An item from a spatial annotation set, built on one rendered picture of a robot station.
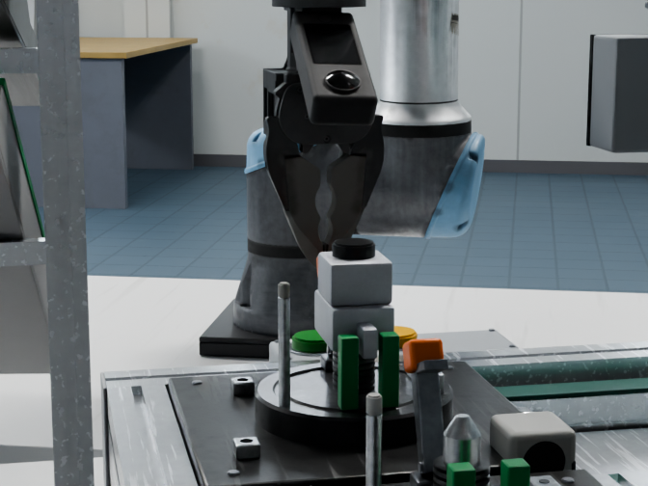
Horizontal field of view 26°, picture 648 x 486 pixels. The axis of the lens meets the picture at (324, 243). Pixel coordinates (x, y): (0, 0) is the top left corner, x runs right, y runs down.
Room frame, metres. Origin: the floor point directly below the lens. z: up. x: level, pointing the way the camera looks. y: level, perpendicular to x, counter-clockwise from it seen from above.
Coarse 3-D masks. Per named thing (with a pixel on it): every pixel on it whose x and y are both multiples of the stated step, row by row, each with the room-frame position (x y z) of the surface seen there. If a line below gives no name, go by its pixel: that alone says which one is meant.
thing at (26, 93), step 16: (0, 0) 0.82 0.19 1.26; (16, 0) 0.86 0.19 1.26; (0, 16) 0.84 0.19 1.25; (16, 16) 0.86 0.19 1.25; (0, 32) 0.86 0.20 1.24; (16, 32) 0.86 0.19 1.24; (32, 32) 0.91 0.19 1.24; (16, 80) 0.93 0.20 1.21; (32, 80) 0.93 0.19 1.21; (16, 96) 0.96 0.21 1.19; (32, 96) 0.96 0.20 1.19
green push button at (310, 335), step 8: (296, 336) 1.16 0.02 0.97; (304, 336) 1.16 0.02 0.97; (312, 336) 1.16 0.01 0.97; (320, 336) 1.16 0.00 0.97; (296, 344) 1.15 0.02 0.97; (304, 344) 1.15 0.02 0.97; (312, 344) 1.15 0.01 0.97; (320, 344) 1.15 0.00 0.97; (312, 352) 1.15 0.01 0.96; (320, 352) 1.15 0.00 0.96
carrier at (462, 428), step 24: (456, 432) 0.70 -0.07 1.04; (456, 456) 0.69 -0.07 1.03; (480, 456) 0.70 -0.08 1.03; (432, 480) 0.75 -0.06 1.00; (456, 480) 0.65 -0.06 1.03; (480, 480) 0.69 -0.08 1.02; (504, 480) 0.66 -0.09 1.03; (528, 480) 0.66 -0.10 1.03; (552, 480) 0.73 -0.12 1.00; (576, 480) 0.82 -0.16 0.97
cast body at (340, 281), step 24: (336, 240) 0.96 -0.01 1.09; (360, 240) 0.96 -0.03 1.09; (336, 264) 0.93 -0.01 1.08; (360, 264) 0.93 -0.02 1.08; (384, 264) 0.93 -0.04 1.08; (336, 288) 0.93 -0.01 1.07; (360, 288) 0.93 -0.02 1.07; (384, 288) 0.93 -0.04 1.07; (336, 312) 0.92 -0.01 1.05; (360, 312) 0.92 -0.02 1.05; (384, 312) 0.93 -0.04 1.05; (336, 336) 0.92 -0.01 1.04; (360, 336) 0.91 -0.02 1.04
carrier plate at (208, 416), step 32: (192, 384) 1.03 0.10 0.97; (224, 384) 1.03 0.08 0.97; (256, 384) 1.03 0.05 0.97; (448, 384) 1.03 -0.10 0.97; (480, 384) 1.03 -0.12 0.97; (192, 416) 0.95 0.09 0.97; (224, 416) 0.95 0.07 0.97; (480, 416) 0.95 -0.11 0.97; (192, 448) 0.89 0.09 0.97; (224, 448) 0.88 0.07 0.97; (288, 448) 0.88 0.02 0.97; (320, 448) 0.88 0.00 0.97; (352, 448) 0.88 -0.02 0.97; (384, 448) 0.88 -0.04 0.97; (416, 448) 0.88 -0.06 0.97; (224, 480) 0.82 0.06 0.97; (256, 480) 0.82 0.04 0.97; (288, 480) 0.82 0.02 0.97; (320, 480) 0.83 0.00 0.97; (352, 480) 0.83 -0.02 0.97; (384, 480) 0.83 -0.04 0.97
